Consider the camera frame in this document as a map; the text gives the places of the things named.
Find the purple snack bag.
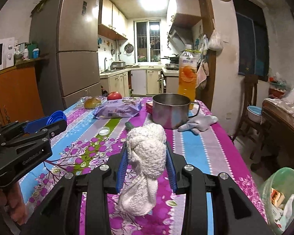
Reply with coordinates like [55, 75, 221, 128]
[93, 97, 142, 119]

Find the silver refrigerator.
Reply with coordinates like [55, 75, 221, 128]
[29, 0, 101, 115]

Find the kitchen window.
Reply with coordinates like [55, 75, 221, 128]
[134, 20, 161, 63]

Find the red apple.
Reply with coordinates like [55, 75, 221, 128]
[107, 91, 123, 101]

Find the pink hanging towel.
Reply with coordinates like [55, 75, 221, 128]
[196, 62, 209, 90]

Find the steel pot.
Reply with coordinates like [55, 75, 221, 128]
[152, 93, 200, 129]

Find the hanging white plastic bag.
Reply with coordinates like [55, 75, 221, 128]
[208, 29, 223, 52]

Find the white round lid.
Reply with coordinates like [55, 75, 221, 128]
[98, 126, 110, 136]

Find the orange wooden cabinet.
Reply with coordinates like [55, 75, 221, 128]
[0, 58, 44, 127]

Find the dark window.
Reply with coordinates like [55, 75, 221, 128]
[233, 0, 269, 82]

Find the bread bun in plastic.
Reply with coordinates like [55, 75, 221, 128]
[84, 97, 102, 109]

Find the light blue basin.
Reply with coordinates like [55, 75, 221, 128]
[246, 106, 262, 124]

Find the dark wooden dining table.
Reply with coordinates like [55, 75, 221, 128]
[262, 99, 294, 169]

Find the red box behind pot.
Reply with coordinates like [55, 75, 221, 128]
[145, 101, 153, 114]

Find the grey cloth glove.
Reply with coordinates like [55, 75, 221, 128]
[178, 114, 218, 135]

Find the white knotted towel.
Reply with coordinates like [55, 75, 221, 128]
[118, 123, 167, 216]

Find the white microwave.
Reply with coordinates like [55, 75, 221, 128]
[0, 37, 15, 70]

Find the dark green rolled cloth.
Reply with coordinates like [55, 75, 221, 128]
[125, 121, 134, 132]

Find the wooden chair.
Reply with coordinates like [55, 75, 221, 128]
[231, 74, 264, 151]

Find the green lined trash bin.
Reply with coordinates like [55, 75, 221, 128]
[259, 167, 294, 234]

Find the person's left hand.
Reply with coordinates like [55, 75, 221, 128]
[0, 181, 27, 225]

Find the orange juice bottle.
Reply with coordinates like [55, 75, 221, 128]
[178, 44, 197, 102]

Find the white red medicine box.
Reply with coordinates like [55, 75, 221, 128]
[270, 188, 285, 221]

